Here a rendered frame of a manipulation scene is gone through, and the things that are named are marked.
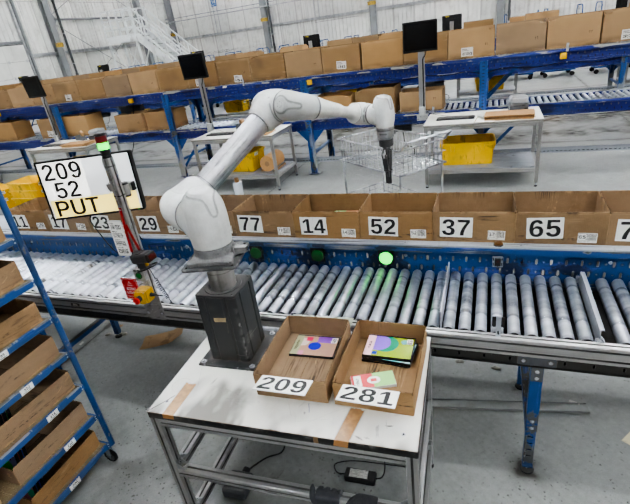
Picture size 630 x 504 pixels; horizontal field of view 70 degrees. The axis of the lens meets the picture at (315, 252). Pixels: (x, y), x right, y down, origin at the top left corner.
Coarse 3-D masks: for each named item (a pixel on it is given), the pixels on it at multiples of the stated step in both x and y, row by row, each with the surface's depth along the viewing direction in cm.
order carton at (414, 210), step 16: (432, 192) 255; (368, 208) 264; (384, 208) 269; (400, 208) 266; (416, 208) 263; (432, 208) 259; (368, 224) 245; (400, 224) 239; (416, 224) 236; (432, 224) 234; (416, 240) 240; (432, 240) 237
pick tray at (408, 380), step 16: (368, 320) 187; (352, 336) 180; (368, 336) 191; (400, 336) 185; (416, 336) 183; (352, 352) 181; (416, 352) 179; (352, 368) 176; (368, 368) 174; (384, 368) 174; (400, 368) 172; (416, 368) 171; (336, 384) 157; (400, 384) 165; (416, 384) 154; (336, 400) 160; (400, 400) 150; (416, 400) 156
